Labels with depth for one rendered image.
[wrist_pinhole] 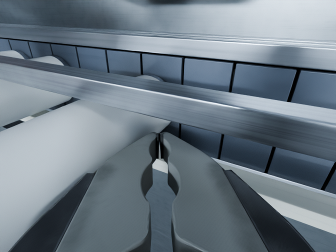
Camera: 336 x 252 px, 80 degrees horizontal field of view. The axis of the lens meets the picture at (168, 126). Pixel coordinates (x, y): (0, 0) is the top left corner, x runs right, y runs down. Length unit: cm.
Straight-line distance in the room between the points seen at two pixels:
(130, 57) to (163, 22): 6
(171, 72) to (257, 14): 8
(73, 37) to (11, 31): 10
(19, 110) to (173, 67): 14
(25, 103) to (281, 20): 22
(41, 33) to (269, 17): 22
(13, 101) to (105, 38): 9
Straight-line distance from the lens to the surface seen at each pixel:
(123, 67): 19
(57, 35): 25
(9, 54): 30
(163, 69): 17
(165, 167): 17
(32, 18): 37
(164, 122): 16
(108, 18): 26
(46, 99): 23
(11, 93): 21
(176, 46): 17
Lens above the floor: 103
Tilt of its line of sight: 51 degrees down
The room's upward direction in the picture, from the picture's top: 133 degrees counter-clockwise
